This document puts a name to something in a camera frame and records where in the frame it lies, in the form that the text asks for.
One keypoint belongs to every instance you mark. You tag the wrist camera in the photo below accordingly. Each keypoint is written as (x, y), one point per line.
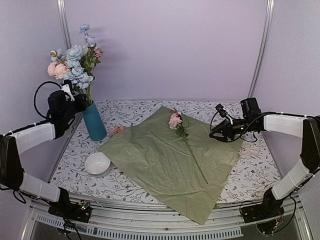
(66, 87)
(224, 113)

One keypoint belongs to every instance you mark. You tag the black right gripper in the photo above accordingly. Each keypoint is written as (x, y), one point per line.
(226, 129)

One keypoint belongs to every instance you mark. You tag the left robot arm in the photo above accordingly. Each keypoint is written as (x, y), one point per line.
(63, 108)

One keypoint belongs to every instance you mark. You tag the aluminium front rail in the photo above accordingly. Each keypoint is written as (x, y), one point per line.
(125, 220)

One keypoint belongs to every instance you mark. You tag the pink flower stem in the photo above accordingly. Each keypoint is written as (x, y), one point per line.
(57, 70)

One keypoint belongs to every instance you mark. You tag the right aluminium frame post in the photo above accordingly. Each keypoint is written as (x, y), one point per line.
(266, 28)

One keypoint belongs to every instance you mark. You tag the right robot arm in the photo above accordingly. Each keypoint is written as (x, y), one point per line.
(293, 140)

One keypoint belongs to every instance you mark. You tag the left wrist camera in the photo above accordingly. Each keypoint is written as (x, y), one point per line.
(66, 87)

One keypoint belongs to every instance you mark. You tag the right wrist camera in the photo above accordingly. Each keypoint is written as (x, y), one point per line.
(224, 113)

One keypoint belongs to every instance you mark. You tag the white flower stem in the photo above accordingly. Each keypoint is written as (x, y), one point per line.
(57, 55)
(89, 62)

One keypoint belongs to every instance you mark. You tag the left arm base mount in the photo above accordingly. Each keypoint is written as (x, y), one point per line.
(79, 211)

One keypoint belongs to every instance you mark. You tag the blue hydrangea stem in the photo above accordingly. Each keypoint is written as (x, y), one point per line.
(79, 72)

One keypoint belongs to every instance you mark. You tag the beige printed ribbon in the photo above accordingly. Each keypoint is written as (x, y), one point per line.
(251, 148)

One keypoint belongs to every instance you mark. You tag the blue flower stem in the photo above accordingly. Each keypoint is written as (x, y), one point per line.
(89, 40)

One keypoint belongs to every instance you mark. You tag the teal cylindrical vase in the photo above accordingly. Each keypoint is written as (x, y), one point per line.
(94, 124)

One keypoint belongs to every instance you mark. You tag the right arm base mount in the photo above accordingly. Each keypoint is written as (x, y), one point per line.
(262, 211)

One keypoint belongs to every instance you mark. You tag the green tissue paper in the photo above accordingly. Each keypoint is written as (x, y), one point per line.
(186, 174)

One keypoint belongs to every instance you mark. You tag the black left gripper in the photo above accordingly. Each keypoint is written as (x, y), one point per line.
(82, 103)

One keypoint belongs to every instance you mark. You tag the pink rose stem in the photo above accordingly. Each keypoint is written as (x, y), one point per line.
(176, 122)

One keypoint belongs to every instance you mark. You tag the floral patterned table mat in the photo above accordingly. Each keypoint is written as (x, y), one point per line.
(249, 178)

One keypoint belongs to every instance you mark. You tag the white bowl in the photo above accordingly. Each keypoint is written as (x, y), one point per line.
(97, 164)

